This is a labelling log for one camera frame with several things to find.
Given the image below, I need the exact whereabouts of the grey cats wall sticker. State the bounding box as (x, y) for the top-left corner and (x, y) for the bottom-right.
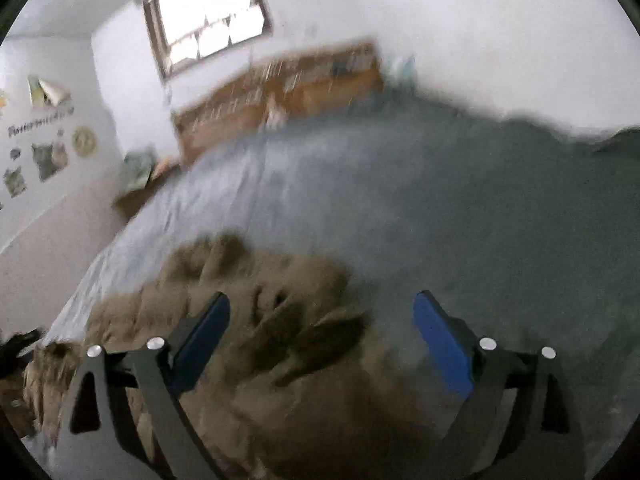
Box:
(32, 142), (68, 182)

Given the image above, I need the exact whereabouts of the wooden framed window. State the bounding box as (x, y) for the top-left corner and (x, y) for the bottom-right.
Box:
(140, 0), (272, 80)

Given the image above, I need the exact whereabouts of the brown puffer jacket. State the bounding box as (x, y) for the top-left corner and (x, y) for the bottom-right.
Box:
(24, 233), (438, 479)

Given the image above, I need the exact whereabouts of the dark wooden nightstand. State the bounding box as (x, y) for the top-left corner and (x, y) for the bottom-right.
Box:
(112, 160), (182, 221)

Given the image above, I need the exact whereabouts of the green bag on nightstand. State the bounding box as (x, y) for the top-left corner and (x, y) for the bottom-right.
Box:
(120, 146), (157, 194)

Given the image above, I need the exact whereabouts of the grey plush bed blanket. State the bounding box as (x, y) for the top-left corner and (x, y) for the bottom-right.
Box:
(39, 92), (639, 479)

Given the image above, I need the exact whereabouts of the yellow flower cat sticker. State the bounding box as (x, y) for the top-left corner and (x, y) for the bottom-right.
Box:
(72, 126), (98, 158)

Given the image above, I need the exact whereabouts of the brown wooden headboard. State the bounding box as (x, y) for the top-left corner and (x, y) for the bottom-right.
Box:
(171, 41), (384, 166)

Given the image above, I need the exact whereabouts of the peeling paper wall poster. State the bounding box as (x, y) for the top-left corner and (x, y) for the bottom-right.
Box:
(27, 75), (70, 108)

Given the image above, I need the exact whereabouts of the tabby kitten wall sticker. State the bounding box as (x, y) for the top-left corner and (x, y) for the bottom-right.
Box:
(3, 167), (27, 198)

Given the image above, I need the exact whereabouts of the plaid pillow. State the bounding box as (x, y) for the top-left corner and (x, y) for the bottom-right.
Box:
(384, 55), (418, 92)

